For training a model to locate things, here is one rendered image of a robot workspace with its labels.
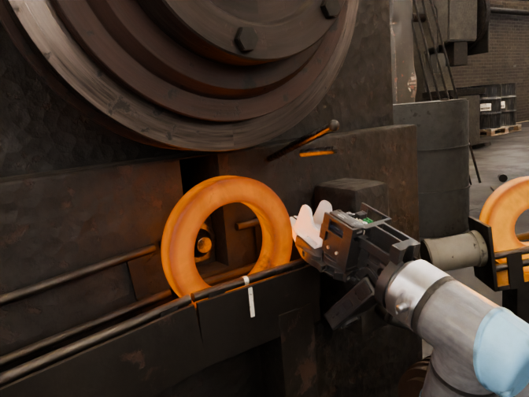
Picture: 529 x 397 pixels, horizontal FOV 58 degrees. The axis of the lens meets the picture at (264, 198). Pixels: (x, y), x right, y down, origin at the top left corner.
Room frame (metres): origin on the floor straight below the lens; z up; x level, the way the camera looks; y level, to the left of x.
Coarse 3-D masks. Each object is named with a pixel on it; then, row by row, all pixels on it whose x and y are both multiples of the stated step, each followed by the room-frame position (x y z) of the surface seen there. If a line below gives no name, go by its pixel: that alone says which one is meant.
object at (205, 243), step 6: (198, 234) 0.68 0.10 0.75; (204, 234) 0.68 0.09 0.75; (198, 240) 0.67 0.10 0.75; (204, 240) 0.68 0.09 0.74; (210, 240) 0.68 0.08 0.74; (198, 246) 0.67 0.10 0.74; (204, 246) 0.68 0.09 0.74; (210, 246) 0.68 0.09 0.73; (198, 252) 0.67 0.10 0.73; (204, 252) 0.68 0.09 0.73
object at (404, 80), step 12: (396, 0) 4.61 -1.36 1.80; (408, 0) 4.69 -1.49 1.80; (396, 12) 4.61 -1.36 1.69; (408, 12) 4.69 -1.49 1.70; (396, 24) 4.63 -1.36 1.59; (408, 24) 4.69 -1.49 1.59; (396, 36) 4.60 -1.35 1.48; (408, 36) 4.69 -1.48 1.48; (396, 48) 4.59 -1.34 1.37; (408, 48) 4.69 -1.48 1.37; (396, 60) 4.59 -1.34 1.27; (408, 60) 4.68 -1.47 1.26; (396, 72) 4.59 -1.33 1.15; (408, 72) 4.68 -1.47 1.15; (396, 84) 4.58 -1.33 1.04; (408, 84) 4.67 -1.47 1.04; (396, 96) 4.59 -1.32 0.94; (408, 96) 4.67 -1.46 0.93
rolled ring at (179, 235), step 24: (192, 192) 0.59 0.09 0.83; (216, 192) 0.59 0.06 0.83; (240, 192) 0.61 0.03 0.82; (264, 192) 0.63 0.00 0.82; (192, 216) 0.57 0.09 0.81; (264, 216) 0.63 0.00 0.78; (288, 216) 0.65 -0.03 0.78; (168, 240) 0.56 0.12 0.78; (192, 240) 0.57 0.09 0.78; (264, 240) 0.65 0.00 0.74; (288, 240) 0.65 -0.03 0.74; (168, 264) 0.55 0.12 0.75; (192, 264) 0.56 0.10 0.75; (264, 264) 0.64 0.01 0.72; (192, 288) 0.56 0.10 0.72
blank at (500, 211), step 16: (528, 176) 0.75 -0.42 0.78; (496, 192) 0.75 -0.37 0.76; (512, 192) 0.73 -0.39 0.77; (528, 192) 0.73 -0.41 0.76; (496, 208) 0.73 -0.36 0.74; (512, 208) 0.73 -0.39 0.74; (528, 208) 0.73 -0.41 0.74; (496, 224) 0.73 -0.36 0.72; (512, 224) 0.73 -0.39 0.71; (496, 240) 0.73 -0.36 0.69; (512, 240) 0.73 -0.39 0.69; (528, 256) 0.73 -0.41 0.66; (528, 272) 0.73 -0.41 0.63
